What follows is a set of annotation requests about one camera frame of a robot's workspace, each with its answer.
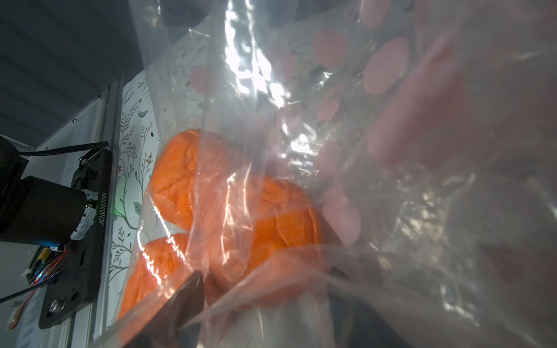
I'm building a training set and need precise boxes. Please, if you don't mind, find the orange lower middle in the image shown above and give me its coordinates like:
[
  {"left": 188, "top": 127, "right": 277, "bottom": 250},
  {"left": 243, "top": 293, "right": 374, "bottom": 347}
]
[{"left": 117, "top": 233, "right": 192, "bottom": 324}]

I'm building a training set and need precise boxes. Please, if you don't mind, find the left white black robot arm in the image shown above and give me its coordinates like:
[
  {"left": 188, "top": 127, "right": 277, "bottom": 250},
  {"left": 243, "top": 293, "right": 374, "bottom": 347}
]
[{"left": 1, "top": 137, "right": 108, "bottom": 247}]

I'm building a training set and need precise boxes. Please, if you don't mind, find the orange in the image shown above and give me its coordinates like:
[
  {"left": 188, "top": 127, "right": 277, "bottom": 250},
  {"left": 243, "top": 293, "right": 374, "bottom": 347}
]
[
  {"left": 117, "top": 233, "right": 192, "bottom": 324},
  {"left": 204, "top": 175, "right": 323, "bottom": 305},
  {"left": 149, "top": 129, "right": 247, "bottom": 231}
]

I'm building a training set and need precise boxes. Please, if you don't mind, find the clear pink-dotted zip-top bag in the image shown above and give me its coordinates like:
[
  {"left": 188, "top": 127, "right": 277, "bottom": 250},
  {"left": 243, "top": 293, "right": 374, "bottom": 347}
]
[{"left": 119, "top": 1, "right": 556, "bottom": 347}]

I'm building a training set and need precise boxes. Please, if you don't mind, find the orange bottom middle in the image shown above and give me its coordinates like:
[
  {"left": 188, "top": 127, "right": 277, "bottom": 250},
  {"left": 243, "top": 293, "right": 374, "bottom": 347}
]
[{"left": 204, "top": 175, "right": 323, "bottom": 305}]

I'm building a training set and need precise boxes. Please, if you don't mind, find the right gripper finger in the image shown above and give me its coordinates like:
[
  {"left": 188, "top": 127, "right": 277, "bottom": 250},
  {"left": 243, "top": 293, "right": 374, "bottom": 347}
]
[{"left": 126, "top": 271, "right": 205, "bottom": 347}]

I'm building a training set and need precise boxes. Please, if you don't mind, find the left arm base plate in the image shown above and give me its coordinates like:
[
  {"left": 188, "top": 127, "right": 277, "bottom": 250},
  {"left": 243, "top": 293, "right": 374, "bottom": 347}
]
[{"left": 39, "top": 149, "right": 113, "bottom": 329}]

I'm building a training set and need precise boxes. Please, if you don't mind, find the orange bottom left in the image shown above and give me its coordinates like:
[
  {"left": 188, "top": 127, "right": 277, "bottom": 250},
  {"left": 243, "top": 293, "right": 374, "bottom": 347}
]
[{"left": 149, "top": 129, "right": 247, "bottom": 231}]

